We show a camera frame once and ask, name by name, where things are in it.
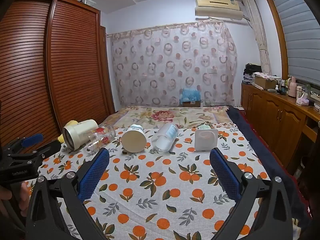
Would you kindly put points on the white square cup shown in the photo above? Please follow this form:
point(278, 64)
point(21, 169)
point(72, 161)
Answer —
point(206, 140)

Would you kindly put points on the pink tissue box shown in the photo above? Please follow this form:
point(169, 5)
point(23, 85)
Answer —
point(302, 100)

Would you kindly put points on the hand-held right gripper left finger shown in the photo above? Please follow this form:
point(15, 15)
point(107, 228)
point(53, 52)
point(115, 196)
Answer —
point(93, 176)

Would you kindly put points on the white paper cup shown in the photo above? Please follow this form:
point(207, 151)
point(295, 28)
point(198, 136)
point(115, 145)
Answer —
point(133, 142)

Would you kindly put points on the blue plastic bag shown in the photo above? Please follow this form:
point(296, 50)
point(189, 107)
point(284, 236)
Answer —
point(190, 95)

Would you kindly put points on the wooden side cabinet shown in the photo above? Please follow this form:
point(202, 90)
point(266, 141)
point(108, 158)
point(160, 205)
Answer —
point(272, 115)

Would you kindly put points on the cardboard box with floral cloth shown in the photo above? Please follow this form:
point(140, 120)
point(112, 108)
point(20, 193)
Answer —
point(263, 82)

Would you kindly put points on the pink kettle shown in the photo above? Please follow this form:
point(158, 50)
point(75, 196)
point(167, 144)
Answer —
point(292, 88)

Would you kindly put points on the small brown cardboard box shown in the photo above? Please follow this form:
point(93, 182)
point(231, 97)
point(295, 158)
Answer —
point(191, 103)

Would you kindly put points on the black bag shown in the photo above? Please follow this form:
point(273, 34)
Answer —
point(251, 71)

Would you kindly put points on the person's left hand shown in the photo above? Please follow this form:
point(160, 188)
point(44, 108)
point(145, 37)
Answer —
point(24, 196)

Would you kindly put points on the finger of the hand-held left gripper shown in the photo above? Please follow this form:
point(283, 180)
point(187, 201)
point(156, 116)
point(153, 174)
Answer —
point(51, 146)
point(32, 139)

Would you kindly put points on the orange fruit print cloth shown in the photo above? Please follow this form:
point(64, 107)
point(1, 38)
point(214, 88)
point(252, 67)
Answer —
point(162, 192)

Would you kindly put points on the beige side curtain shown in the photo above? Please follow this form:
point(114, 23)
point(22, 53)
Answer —
point(260, 42)

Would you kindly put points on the cream air conditioner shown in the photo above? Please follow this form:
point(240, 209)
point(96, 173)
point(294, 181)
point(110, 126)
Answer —
point(217, 7)

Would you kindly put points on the brown slatted wardrobe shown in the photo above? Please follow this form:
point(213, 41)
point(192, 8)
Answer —
point(75, 67)

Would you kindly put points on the circle patterned curtain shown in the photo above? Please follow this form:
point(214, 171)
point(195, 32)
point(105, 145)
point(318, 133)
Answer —
point(162, 67)

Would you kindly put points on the translucent plastic bottle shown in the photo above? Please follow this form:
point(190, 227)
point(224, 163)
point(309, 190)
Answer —
point(163, 141)

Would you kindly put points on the grey window blind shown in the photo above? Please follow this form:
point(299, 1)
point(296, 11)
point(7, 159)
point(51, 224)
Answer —
point(300, 42)

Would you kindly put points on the clear glass with red print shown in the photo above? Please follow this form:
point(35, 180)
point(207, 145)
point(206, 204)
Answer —
point(105, 136)

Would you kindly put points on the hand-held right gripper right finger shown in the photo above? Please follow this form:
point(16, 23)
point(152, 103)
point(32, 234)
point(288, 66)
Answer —
point(225, 177)

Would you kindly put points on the floral blanket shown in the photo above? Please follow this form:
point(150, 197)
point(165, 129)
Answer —
point(162, 116)

